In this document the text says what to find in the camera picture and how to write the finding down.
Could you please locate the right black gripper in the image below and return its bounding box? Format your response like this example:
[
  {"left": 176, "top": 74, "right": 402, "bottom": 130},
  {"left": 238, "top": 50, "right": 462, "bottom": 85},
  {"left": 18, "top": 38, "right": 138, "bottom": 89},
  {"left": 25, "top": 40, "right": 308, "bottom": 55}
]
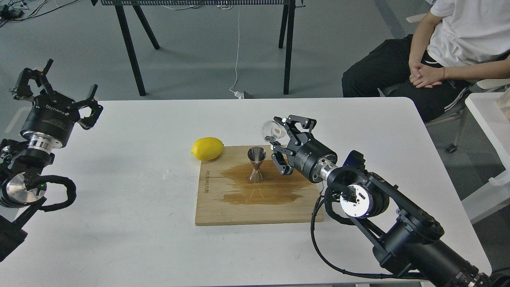
[{"left": 271, "top": 115, "right": 337, "bottom": 183}]

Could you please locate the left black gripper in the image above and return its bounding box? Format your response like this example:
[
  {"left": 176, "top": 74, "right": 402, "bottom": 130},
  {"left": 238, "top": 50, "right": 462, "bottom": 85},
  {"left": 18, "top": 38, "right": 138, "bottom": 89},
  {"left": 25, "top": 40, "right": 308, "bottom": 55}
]
[{"left": 10, "top": 59, "right": 104, "bottom": 150}]

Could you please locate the clear glass cup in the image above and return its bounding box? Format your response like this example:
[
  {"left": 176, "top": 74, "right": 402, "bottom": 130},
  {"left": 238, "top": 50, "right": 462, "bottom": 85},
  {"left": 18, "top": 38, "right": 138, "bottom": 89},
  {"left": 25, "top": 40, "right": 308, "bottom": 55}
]
[{"left": 261, "top": 120, "right": 287, "bottom": 142}]

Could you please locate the steel double jigger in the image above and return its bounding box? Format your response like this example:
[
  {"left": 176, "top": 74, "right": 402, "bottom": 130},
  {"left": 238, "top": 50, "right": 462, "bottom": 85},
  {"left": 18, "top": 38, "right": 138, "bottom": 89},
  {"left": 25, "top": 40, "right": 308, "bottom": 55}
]
[{"left": 247, "top": 146, "right": 266, "bottom": 183}]

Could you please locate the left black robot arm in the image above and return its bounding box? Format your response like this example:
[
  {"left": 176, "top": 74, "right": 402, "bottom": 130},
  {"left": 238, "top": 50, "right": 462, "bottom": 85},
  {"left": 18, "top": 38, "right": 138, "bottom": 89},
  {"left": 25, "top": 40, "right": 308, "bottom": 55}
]
[{"left": 0, "top": 59, "right": 103, "bottom": 260}]

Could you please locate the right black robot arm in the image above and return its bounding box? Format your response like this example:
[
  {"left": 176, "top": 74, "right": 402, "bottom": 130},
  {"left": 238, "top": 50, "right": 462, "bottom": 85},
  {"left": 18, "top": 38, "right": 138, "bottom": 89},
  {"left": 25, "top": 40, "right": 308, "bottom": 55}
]
[{"left": 264, "top": 116, "right": 509, "bottom": 287}]

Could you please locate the yellow lemon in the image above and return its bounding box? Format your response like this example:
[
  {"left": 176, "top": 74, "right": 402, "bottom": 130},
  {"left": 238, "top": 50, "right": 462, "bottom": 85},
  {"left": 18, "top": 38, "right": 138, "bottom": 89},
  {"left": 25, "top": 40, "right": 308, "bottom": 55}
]
[{"left": 190, "top": 138, "right": 224, "bottom": 161}]

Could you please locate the wooden cutting board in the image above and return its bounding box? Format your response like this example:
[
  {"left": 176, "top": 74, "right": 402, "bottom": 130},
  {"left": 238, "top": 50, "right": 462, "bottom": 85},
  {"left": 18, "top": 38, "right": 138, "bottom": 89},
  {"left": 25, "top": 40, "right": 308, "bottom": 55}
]
[{"left": 195, "top": 145, "right": 321, "bottom": 226}]

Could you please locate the seated person white shirt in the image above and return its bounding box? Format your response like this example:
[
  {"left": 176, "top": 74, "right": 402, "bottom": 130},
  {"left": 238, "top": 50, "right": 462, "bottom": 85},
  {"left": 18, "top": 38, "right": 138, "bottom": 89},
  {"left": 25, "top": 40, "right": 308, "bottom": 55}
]
[{"left": 342, "top": 0, "right": 510, "bottom": 122}]

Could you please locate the white side table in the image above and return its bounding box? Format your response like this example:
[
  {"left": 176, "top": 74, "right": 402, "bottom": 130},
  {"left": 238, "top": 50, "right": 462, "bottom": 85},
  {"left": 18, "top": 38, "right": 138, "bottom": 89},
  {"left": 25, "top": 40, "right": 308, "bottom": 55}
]
[{"left": 461, "top": 92, "right": 510, "bottom": 224}]

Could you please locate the white hanging cable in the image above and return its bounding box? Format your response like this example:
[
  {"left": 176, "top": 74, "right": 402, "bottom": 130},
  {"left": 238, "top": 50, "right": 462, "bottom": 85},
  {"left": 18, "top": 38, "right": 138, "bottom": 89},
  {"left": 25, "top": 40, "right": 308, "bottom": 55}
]
[{"left": 229, "top": 5, "right": 244, "bottom": 99}]

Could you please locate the black metal table frame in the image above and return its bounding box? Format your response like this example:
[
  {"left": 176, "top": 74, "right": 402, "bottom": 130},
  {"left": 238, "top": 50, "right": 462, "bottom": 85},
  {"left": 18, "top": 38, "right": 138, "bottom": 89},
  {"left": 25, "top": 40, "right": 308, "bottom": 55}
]
[{"left": 91, "top": 0, "right": 304, "bottom": 99}]

